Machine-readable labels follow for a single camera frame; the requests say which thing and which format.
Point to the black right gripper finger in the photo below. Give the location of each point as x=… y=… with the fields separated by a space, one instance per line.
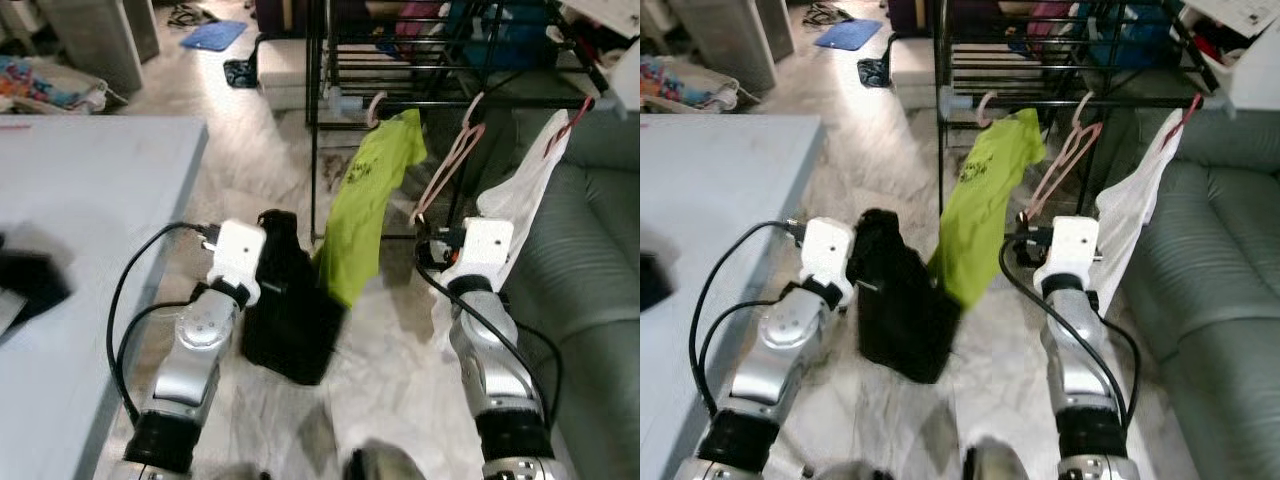
x=426 y=258
x=424 y=237
x=1019 y=256
x=1017 y=235

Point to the pink plastic hanger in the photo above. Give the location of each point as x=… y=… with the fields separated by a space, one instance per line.
x=1083 y=132
x=468 y=140

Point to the black garment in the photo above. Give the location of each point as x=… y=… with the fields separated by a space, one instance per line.
x=290 y=320
x=905 y=320

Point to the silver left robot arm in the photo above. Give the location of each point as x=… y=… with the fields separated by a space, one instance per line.
x=195 y=360
x=770 y=370

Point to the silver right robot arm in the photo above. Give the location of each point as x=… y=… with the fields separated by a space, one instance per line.
x=1080 y=370
x=490 y=370

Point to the pink hanger with green shirt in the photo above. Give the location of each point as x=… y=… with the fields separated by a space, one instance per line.
x=980 y=108
x=369 y=108

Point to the red hanger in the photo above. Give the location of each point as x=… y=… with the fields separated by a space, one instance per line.
x=575 y=122
x=1190 y=112

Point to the lime green t-shirt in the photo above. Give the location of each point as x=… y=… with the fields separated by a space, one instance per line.
x=985 y=210
x=365 y=210

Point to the white t-shirt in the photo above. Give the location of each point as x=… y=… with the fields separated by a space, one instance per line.
x=520 y=190
x=1130 y=210

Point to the black metal drying rack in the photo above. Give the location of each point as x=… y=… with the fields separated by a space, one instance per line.
x=430 y=102
x=1040 y=102

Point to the white ottoman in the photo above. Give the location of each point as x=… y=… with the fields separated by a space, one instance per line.
x=915 y=75
x=285 y=75

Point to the black and white cloth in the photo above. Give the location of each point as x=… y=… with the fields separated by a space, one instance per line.
x=30 y=275
x=652 y=280

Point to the blue bag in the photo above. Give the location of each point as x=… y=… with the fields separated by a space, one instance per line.
x=500 y=40
x=1130 y=40

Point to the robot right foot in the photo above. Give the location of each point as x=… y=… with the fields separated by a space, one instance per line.
x=390 y=465
x=1000 y=465

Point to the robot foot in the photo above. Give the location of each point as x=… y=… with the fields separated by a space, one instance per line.
x=855 y=472
x=390 y=465
x=235 y=473
x=1000 y=465

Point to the pink garment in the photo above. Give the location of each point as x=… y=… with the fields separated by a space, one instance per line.
x=1045 y=25
x=415 y=25

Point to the black bag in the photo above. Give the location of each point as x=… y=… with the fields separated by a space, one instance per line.
x=242 y=74
x=875 y=72

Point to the purple seat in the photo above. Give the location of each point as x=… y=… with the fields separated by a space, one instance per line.
x=280 y=15
x=910 y=15

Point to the white storage box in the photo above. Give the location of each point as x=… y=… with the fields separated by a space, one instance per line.
x=1255 y=85
x=628 y=75

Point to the red cloth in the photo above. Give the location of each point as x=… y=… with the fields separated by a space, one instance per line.
x=1210 y=45

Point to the blue floor mat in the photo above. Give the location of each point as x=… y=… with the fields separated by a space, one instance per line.
x=213 y=36
x=848 y=34

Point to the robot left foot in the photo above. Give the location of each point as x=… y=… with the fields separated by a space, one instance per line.
x=235 y=473
x=855 y=472

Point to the light grey table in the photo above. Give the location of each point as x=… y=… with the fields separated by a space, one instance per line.
x=90 y=200
x=720 y=200

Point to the white paper sheet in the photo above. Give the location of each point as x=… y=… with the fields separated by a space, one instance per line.
x=1235 y=15
x=610 y=15

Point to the dark clothes pile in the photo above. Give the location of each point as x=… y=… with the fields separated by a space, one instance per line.
x=190 y=15
x=825 y=14

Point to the slim grey tower appliance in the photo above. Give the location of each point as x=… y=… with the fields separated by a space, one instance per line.
x=777 y=30
x=142 y=30

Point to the large grey air purifier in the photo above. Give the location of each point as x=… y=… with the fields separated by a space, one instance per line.
x=95 y=45
x=730 y=45

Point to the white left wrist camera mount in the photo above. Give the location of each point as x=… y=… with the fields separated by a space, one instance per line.
x=238 y=252
x=828 y=250

